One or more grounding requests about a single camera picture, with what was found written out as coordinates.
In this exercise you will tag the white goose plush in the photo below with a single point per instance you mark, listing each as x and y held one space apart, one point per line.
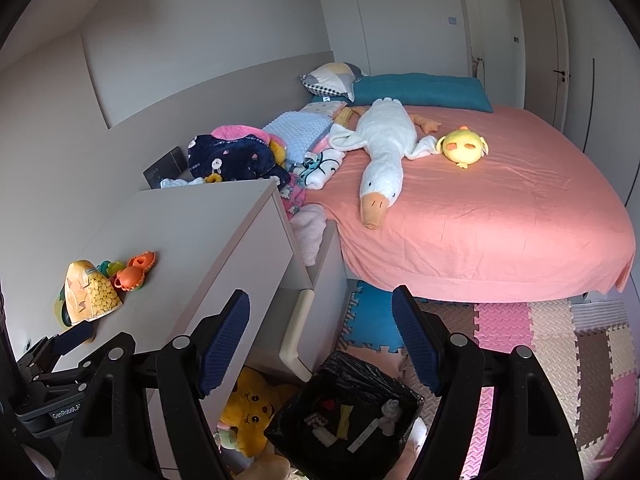
385 150

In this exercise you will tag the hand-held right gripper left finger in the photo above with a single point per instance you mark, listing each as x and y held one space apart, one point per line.
225 345

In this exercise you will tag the white door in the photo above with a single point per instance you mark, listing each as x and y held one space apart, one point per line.
492 35

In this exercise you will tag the white printed blanket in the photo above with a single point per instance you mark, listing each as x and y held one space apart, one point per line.
320 170

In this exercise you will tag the patterned pillow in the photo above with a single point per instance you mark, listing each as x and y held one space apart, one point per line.
332 80

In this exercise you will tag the yellow chick plush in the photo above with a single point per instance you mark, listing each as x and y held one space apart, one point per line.
462 147

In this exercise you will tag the light blue blanket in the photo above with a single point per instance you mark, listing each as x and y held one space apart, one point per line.
300 130

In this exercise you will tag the bed with pink sheet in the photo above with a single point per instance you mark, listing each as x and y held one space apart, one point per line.
500 220

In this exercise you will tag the green toy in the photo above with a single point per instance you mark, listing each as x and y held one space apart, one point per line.
107 267

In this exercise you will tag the black box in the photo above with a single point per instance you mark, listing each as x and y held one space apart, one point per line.
165 167

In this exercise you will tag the bin with black bag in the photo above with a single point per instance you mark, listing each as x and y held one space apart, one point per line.
360 385

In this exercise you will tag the yellow orange snack bag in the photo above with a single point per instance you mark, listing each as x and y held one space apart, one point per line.
92 295

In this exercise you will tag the yellow plush toy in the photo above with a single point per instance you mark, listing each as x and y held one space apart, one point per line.
250 410

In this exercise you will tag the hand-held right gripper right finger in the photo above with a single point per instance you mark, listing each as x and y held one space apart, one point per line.
415 340

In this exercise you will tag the yellow packet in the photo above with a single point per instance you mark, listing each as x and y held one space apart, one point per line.
344 420

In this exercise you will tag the pink cloth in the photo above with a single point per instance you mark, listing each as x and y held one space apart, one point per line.
235 131

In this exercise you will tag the colourful foam floor mats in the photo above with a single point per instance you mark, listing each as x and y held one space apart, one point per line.
550 350

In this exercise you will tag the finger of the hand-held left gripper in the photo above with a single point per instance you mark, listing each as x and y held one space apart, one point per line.
117 344
75 337

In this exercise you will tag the white fluffy cloth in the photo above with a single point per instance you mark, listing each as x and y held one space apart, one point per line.
310 230

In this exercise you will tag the orange crab toy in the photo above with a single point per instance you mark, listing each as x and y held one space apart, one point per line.
132 275

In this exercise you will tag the teal pillow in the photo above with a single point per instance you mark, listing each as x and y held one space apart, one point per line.
425 90

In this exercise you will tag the navy rabbit print blanket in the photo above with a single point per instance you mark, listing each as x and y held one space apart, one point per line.
235 160

